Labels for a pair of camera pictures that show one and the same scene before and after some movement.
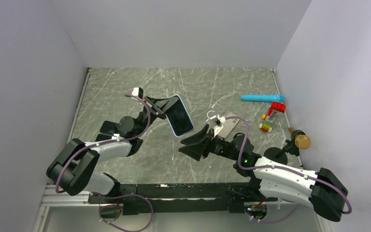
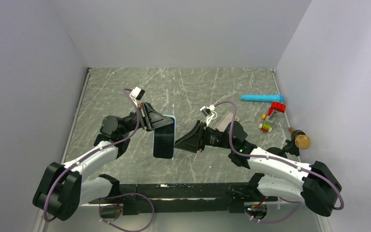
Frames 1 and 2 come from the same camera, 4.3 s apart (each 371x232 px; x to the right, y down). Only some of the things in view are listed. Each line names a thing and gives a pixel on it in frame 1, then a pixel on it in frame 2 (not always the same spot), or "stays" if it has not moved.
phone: (178, 119) -> (164, 140)
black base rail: (188, 198) stays
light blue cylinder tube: (268, 98) stays
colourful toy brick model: (276, 107) stays
